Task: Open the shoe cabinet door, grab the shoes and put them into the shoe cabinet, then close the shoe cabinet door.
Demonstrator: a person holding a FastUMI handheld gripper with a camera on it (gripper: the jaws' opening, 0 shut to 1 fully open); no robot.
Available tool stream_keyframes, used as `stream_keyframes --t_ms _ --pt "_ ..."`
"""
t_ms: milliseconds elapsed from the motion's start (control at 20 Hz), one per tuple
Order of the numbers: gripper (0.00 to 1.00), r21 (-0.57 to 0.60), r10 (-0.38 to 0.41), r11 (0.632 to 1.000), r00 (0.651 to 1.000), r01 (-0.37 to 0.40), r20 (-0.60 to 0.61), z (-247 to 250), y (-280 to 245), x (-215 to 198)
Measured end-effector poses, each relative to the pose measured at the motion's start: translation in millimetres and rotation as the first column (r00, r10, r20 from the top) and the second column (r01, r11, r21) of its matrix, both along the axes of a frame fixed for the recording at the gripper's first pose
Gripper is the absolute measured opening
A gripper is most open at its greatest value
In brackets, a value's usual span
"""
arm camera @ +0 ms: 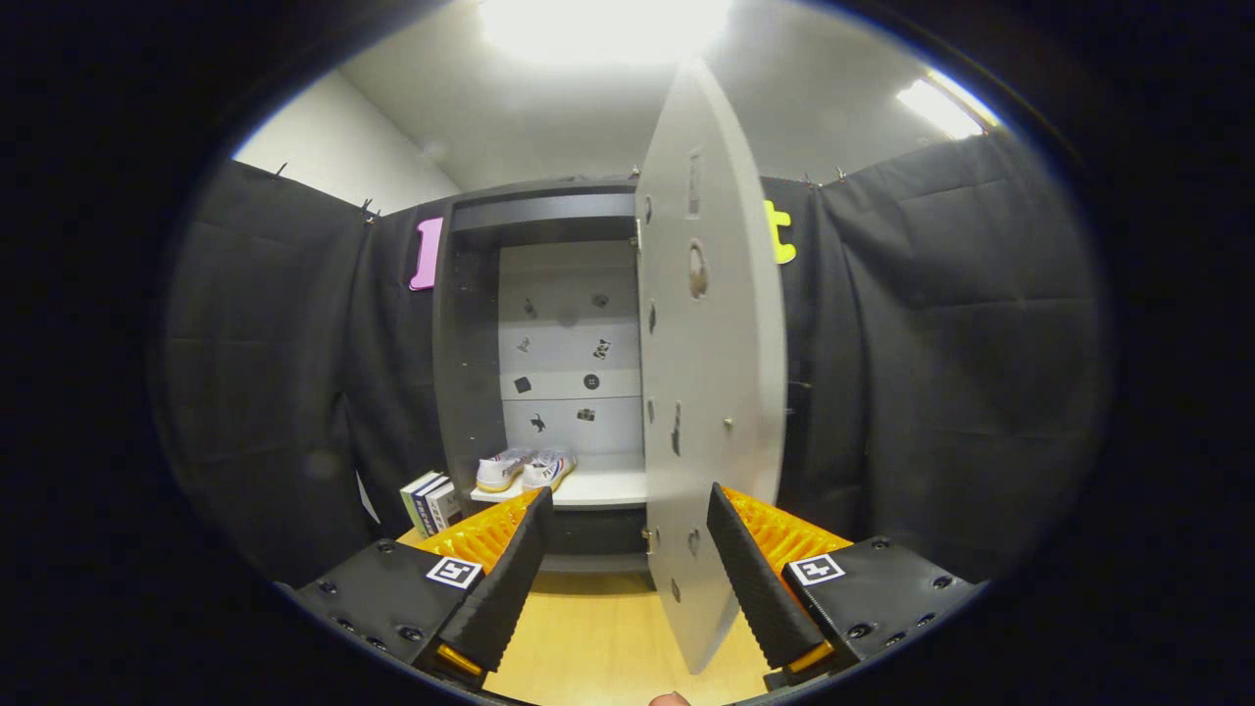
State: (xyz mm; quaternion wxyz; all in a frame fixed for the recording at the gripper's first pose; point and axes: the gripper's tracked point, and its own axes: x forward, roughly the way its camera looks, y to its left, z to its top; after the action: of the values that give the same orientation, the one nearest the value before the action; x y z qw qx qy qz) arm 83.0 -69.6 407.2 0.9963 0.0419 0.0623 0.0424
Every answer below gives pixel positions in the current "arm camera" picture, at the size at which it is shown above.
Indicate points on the green spine book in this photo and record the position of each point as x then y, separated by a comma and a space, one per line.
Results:
410, 505

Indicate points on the narrow ceiling light strip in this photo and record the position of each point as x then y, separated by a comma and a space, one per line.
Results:
936, 106

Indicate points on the large ceiling light panel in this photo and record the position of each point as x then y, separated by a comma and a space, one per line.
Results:
598, 29

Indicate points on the grey shoe cabinet door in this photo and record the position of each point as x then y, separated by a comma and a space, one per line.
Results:
726, 343

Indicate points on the white canvas shoe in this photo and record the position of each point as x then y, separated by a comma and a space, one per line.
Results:
549, 473
498, 473

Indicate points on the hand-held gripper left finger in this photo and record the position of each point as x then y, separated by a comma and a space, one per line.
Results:
505, 583

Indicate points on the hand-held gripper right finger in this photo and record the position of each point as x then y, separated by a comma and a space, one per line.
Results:
750, 583

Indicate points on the black backdrop cloth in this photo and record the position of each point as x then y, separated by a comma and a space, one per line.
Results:
931, 392

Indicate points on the dark grey shoe cabinet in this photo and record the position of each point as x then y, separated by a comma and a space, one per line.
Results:
564, 343

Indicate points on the blue spine book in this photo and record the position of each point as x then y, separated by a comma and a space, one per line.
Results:
424, 508

